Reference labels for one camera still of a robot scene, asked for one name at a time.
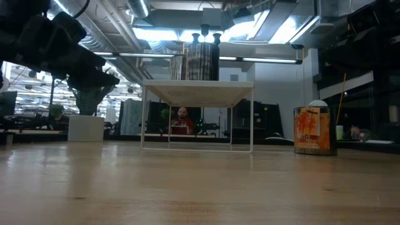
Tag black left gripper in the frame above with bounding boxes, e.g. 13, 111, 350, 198
12, 14, 121, 91

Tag candle tin orange label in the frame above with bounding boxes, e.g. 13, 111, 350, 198
292, 106, 339, 156

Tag green background plant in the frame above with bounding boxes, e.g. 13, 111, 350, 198
46, 104, 66, 121

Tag green plant in white pot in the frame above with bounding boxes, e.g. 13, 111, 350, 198
67, 87, 116, 142

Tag black monitor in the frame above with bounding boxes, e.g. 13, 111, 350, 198
0, 90, 18, 117

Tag person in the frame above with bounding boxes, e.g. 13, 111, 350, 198
168, 106, 196, 136

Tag black machine green lights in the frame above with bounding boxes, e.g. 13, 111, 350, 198
196, 111, 219, 136

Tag long LED light bar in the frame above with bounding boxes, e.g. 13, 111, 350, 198
93, 49, 303, 66

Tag black cabinet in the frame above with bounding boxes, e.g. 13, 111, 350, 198
232, 99, 284, 138

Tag silver ventilation duct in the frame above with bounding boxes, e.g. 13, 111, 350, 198
52, 0, 151, 83

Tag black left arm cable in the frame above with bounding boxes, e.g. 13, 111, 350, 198
73, 0, 92, 18

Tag black cross rail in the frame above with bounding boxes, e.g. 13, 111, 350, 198
12, 132, 294, 144

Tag yellow hanging cable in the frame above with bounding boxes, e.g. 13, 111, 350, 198
336, 71, 348, 126

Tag black aluminium rail frame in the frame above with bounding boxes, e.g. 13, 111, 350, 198
336, 139, 400, 154

